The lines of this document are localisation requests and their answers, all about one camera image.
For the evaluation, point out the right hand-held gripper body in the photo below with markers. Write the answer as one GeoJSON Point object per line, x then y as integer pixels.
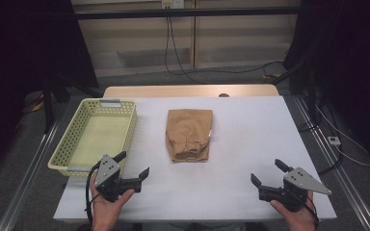
{"type": "Point", "coordinates": [297, 189]}

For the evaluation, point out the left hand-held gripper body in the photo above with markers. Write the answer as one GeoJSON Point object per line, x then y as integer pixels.
{"type": "Point", "coordinates": [107, 170]}

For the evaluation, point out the pale yellow plastic basket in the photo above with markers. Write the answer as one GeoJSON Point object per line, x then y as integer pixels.
{"type": "Point", "coordinates": [99, 134]}

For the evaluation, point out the brown pants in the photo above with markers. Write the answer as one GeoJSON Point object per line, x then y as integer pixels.
{"type": "Point", "coordinates": [189, 134]}

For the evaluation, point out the person's right hand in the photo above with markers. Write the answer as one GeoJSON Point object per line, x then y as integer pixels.
{"type": "Point", "coordinates": [297, 219]}

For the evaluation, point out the person's left hand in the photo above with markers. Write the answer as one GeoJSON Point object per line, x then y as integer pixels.
{"type": "Point", "coordinates": [104, 208]}

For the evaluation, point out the white table cover sheet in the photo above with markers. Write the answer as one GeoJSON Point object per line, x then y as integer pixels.
{"type": "Point", "coordinates": [237, 154]}

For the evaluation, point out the white power adapter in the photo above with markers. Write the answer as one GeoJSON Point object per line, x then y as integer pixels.
{"type": "Point", "coordinates": [334, 140]}

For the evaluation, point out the wooden table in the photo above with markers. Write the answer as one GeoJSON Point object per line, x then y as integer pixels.
{"type": "Point", "coordinates": [189, 91]}

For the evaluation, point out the black curtain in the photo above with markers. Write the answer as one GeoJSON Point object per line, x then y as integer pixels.
{"type": "Point", "coordinates": [29, 48]}
{"type": "Point", "coordinates": [343, 64]}

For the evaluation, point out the black horizontal bar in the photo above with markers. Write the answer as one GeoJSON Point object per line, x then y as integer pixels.
{"type": "Point", "coordinates": [186, 12]}

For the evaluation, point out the metal floor rail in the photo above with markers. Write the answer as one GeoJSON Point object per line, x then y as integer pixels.
{"type": "Point", "coordinates": [337, 173]}
{"type": "Point", "coordinates": [25, 179]}

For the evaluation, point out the white wall socket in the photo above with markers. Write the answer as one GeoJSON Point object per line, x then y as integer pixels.
{"type": "Point", "coordinates": [172, 3]}

